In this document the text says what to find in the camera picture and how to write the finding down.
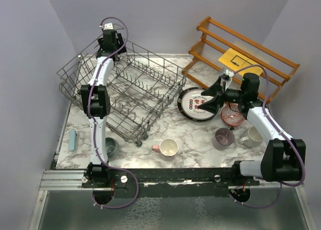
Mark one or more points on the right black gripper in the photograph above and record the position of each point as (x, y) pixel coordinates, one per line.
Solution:
(215, 90)

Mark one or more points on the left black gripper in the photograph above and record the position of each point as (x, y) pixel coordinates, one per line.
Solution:
(119, 47)

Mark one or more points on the purple mug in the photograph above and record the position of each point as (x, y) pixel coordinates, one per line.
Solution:
(223, 138)

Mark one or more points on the pink cream mug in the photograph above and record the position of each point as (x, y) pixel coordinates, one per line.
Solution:
(168, 148)

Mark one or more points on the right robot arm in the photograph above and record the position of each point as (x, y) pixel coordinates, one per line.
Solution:
(283, 159)

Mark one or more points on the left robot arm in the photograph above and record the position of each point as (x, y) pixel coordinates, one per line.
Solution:
(97, 106)

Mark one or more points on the orange wooden shelf rack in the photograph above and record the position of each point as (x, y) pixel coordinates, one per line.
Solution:
(217, 37)

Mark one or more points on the black rimmed printed plate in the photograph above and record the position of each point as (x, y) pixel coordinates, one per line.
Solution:
(188, 103)

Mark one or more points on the red patterned glass bowl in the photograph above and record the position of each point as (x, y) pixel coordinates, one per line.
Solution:
(231, 115)

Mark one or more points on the yellow paper card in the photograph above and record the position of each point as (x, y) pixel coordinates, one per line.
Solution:
(236, 61)

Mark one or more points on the white grey mug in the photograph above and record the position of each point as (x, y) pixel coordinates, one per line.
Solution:
(251, 137)

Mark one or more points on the light blue sponge bar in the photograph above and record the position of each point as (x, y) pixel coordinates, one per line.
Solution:
(73, 140)

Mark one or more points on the dark grey mug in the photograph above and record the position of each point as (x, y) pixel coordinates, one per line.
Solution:
(112, 147)

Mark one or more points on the black mounting base bar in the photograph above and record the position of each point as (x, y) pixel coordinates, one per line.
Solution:
(165, 182)

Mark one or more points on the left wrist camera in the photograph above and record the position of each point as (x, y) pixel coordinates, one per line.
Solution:
(107, 26)

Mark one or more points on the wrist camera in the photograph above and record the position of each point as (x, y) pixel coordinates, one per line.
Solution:
(227, 74)
(107, 26)

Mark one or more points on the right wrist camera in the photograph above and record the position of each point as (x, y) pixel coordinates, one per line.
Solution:
(227, 74)

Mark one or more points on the grey wire dish rack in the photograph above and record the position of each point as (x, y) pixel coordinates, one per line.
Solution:
(140, 86)

